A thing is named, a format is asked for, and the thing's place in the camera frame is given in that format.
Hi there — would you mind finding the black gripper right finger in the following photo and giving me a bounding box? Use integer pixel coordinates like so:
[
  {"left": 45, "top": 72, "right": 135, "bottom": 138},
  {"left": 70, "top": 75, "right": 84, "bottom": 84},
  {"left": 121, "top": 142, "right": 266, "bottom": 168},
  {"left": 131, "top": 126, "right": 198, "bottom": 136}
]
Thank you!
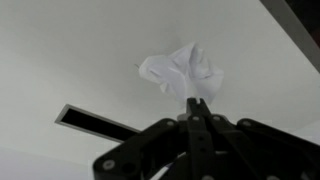
[{"left": 207, "top": 114, "right": 320, "bottom": 180}]

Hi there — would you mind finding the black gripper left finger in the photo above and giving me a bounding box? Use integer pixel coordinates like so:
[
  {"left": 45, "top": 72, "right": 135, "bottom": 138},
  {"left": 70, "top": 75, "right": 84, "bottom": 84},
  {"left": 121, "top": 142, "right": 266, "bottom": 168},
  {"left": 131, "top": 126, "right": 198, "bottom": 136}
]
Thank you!
[{"left": 92, "top": 119, "right": 182, "bottom": 180}]

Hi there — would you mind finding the white paper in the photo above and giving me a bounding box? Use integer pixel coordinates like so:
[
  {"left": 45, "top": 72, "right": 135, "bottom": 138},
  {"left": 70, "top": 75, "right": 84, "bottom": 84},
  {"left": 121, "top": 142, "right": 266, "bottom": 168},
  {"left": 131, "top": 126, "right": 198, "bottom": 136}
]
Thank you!
[{"left": 139, "top": 43, "right": 224, "bottom": 106}]

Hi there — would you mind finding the narrow countertop slot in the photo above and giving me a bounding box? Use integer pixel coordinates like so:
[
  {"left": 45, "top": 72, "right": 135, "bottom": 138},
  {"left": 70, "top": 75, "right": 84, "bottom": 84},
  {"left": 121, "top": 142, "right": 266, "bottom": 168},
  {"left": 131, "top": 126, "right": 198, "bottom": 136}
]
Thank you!
[{"left": 55, "top": 104, "right": 139, "bottom": 143}]

